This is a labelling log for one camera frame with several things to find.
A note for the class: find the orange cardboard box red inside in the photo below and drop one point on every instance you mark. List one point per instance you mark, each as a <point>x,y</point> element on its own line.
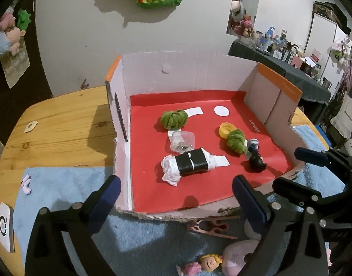
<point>153,184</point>

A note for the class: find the blonde doll figurine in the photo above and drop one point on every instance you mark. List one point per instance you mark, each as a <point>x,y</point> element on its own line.
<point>207,263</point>

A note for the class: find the blue fluffy blanket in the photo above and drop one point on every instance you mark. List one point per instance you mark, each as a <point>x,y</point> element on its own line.
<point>63,184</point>

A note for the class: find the small table sticker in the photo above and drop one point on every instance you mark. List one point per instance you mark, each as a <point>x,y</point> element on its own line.
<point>30,126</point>

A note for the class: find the white flat device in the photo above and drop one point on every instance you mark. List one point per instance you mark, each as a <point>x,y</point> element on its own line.
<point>6,227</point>

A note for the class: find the white fridge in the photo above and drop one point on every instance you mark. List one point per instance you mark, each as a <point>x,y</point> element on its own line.
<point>322,34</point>

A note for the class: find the pink round toy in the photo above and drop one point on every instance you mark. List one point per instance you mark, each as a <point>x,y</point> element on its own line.
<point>236,253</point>

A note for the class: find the small brown butterfly decoration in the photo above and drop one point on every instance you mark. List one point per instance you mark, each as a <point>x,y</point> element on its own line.
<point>84,84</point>

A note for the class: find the black white sock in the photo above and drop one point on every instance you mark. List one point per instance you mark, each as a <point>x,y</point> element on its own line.
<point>190,164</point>

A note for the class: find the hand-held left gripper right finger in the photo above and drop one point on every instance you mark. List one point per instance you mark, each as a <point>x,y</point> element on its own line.
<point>248,201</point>

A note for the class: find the green plush toy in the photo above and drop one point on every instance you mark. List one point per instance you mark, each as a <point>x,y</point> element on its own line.
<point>23,18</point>

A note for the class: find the small clear plastic container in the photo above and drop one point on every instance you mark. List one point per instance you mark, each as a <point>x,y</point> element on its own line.
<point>181,141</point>

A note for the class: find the small pink white trinket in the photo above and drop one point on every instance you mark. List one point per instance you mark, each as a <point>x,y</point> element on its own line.
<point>26,184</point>

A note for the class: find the green-headed plush doll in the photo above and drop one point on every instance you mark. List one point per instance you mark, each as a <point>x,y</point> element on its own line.
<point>237,3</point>

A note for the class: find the pink rabbit plush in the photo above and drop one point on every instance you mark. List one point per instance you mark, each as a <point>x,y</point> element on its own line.
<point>245,24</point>

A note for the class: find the row of small display items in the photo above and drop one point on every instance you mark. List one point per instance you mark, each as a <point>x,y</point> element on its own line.
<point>279,43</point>

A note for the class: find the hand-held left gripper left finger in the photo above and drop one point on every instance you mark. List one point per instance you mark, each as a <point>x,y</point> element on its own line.
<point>107,195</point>

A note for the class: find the dark-haired figurine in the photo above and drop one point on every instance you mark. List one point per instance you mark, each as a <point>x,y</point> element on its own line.
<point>255,156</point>

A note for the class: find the dark cloth covered table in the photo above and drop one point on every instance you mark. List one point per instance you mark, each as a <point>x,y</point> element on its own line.
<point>279,66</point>

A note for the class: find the yellow bottle cap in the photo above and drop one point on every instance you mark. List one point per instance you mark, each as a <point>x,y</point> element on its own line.
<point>225,128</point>

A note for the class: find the green yarn ball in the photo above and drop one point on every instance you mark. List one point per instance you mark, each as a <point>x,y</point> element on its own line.
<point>174,119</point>
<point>236,141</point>

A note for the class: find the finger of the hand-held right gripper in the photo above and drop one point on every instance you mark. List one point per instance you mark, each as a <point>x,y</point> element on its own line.
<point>311,155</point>
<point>294,188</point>

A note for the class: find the pink plush toy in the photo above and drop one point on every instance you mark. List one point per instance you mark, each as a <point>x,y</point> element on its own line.
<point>13,38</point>
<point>7,20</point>

